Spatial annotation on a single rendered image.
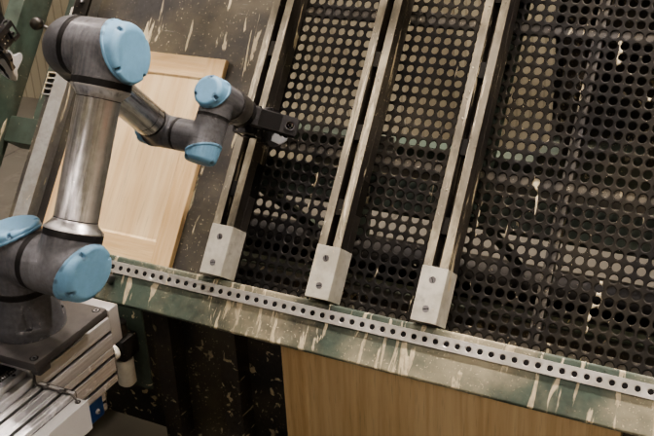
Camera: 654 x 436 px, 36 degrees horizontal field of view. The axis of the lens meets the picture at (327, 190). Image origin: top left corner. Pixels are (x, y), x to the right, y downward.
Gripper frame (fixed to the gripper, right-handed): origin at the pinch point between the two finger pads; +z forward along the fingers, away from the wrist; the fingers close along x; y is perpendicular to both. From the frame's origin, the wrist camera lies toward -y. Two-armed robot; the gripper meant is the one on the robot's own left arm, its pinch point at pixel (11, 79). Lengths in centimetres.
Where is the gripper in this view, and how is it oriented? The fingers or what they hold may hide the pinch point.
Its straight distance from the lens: 268.0
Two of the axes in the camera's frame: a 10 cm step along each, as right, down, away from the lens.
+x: -8.9, -1.6, 4.4
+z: 2.6, 6.2, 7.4
